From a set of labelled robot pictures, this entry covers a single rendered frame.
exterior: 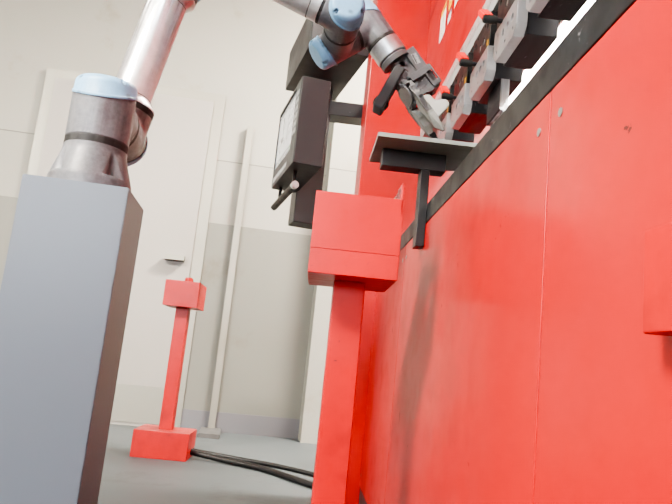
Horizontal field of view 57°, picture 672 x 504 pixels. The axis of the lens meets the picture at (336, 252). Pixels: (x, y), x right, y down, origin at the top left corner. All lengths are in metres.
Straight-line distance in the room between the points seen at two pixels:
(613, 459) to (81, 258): 0.90
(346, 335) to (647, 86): 0.76
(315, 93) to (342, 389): 1.59
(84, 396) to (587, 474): 0.82
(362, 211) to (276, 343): 2.96
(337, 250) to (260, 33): 3.56
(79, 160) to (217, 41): 3.38
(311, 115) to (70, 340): 1.59
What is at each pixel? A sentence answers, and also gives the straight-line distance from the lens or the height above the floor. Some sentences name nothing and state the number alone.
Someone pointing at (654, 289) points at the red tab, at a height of 0.58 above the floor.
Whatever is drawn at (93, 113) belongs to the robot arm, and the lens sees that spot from 1.25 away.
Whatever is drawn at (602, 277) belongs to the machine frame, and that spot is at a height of 0.60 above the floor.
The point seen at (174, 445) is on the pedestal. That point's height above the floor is 0.07.
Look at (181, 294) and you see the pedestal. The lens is 2.97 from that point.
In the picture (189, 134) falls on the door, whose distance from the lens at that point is 4.24.
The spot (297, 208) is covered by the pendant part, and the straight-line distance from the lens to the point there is 2.81.
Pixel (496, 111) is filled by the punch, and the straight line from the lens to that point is 1.50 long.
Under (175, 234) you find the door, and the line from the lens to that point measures 4.07.
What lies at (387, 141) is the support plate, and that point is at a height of 0.99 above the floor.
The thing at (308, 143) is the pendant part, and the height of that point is 1.33.
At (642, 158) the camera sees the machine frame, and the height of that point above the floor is 0.69.
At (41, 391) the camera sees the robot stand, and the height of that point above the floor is 0.41.
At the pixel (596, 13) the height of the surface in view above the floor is 0.86.
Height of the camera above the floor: 0.51
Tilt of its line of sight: 10 degrees up
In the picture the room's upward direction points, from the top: 6 degrees clockwise
